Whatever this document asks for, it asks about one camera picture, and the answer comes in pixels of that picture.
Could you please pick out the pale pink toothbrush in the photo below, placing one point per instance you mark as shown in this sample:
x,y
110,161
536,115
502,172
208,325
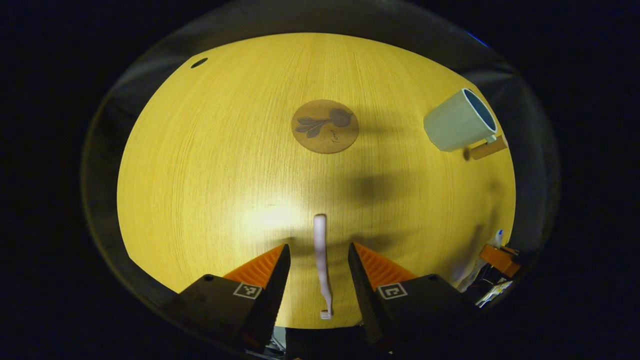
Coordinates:
x,y
320,240

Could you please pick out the wooden desktop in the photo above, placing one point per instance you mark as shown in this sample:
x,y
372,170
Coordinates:
x,y
225,175

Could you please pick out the round brown printed coaster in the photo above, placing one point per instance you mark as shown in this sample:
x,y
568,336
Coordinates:
x,y
325,135

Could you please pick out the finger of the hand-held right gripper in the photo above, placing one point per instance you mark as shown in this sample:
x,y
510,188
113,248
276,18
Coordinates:
x,y
500,260

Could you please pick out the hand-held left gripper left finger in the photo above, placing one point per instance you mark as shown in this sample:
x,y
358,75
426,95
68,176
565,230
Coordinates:
x,y
270,295

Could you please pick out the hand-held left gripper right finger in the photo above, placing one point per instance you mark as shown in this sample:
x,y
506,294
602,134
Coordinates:
x,y
367,295

